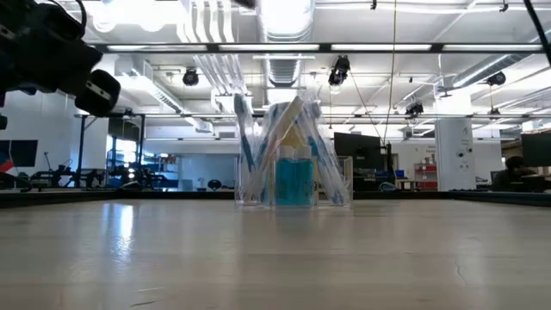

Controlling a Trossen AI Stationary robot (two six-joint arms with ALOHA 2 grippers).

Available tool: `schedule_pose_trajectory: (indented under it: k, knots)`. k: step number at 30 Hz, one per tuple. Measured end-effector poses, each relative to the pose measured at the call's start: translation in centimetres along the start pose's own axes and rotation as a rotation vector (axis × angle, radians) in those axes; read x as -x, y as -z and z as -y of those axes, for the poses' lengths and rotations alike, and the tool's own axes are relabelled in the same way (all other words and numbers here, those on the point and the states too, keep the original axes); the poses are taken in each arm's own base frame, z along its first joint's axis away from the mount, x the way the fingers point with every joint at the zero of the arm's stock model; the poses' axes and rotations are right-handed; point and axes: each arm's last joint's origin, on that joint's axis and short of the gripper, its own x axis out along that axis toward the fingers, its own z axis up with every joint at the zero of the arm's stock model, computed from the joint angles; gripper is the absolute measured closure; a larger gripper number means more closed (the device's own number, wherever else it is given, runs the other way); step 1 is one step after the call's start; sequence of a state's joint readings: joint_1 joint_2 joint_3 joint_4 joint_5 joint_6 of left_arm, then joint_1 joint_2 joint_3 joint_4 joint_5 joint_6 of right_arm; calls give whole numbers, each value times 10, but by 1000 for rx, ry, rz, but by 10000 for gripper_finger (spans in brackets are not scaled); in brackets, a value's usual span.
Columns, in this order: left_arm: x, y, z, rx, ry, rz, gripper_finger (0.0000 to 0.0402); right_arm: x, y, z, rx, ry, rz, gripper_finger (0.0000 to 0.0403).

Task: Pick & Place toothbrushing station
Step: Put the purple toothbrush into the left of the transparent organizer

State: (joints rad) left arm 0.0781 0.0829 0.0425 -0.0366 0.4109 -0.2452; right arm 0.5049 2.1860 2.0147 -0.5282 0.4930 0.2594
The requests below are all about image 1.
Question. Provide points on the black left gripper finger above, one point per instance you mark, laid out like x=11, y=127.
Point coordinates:
x=84, y=58

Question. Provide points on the teal mouthwash bottle white cap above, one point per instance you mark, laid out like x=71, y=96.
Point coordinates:
x=286, y=181
x=305, y=181

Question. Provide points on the orange white toothbrush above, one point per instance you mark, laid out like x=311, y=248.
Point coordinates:
x=282, y=125

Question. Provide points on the black aluminium table frame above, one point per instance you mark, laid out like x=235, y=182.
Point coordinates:
x=129, y=196

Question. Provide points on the dark wall screen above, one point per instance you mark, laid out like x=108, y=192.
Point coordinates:
x=19, y=153

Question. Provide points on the yellow wipes canister white lid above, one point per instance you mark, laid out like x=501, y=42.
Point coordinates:
x=294, y=138

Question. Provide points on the black computer monitor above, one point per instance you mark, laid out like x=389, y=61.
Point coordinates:
x=366, y=155
x=538, y=148

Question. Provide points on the silver ventilation duct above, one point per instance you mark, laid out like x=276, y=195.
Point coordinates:
x=282, y=64

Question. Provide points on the red storage shelf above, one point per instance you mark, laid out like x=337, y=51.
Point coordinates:
x=424, y=176

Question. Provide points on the person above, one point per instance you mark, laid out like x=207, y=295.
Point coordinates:
x=512, y=172

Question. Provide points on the black metal rack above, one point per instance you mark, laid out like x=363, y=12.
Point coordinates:
x=82, y=146

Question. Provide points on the clear acrylic organizer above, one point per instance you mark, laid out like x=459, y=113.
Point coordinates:
x=344, y=185

